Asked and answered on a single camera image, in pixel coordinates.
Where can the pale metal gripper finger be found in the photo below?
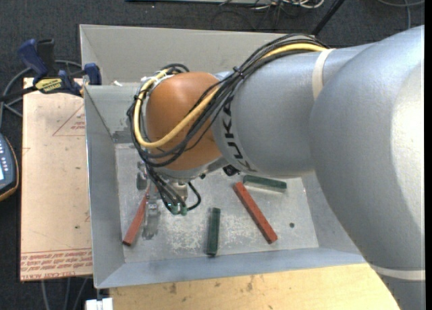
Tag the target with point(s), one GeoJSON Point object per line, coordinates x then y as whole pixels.
{"type": "Point", "coordinates": [152, 221]}
{"type": "Point", "coordinates": [141, 181]}

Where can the red-brown flat block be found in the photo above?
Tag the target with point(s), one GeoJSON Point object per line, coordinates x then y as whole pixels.
{"type": "Point", "coordinates": [255, 212]}
{"type": "Point", "coordinates": [135, 224]}

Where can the grey metal bin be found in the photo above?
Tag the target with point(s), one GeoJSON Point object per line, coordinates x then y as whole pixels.
{"type": "Point", "coordinates": [189, 234]}

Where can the dark green flat block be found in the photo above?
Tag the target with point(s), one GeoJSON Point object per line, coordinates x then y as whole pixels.
{"type": "Point", "coordinates": [265, 183]}
{"type": "Point", "coordinates": [213, 232]}

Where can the brown cardboard board red print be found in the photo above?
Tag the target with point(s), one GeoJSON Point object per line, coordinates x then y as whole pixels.
{"type": "Point", "coordinates": [54, 180]}

